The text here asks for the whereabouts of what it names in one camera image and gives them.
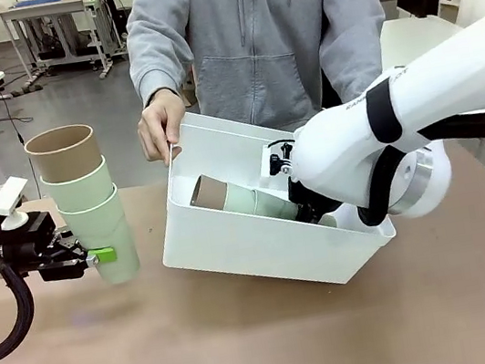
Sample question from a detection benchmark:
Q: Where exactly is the brown cup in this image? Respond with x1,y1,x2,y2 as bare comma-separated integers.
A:
185,171,232,214
21,120,108,188

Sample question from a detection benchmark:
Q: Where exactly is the light green cup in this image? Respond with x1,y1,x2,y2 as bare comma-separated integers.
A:
37,152,118,218
54,181,143,292
221,178,261,219
250,176,338,240

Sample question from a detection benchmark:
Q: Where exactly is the person in gray hoodie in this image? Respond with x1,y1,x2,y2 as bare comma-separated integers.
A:
119,0,401,155

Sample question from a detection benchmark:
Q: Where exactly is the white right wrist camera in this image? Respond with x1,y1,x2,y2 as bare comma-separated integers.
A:
256,138,304,188

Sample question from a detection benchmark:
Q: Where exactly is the person's left forearm gray sleeve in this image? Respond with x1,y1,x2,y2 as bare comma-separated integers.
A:
316,6,398,108

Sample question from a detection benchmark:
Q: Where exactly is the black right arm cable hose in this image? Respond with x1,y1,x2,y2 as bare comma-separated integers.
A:
344,109,485,230

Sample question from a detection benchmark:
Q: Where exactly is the black strap on right arm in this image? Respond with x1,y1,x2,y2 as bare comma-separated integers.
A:
362,78,407,148

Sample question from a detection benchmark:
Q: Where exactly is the white plastic basket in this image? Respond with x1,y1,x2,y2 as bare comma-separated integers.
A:
139,82,404,313

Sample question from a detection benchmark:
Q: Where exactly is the long white table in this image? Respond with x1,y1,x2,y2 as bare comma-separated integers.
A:
376,7,471,73

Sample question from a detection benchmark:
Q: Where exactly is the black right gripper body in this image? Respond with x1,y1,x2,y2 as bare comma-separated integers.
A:
285,171,340,226

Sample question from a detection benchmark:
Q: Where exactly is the gray workshop desk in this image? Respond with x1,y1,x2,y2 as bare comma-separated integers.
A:
0,0,119,94

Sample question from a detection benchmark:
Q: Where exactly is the person's right forearm gray sleeve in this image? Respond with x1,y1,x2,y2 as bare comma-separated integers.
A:
119,0,202,111

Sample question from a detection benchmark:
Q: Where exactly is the person's right hand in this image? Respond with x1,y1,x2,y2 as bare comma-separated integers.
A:
132,90,190,164

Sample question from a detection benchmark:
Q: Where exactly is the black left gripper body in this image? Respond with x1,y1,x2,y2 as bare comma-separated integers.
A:
0,208,62,279

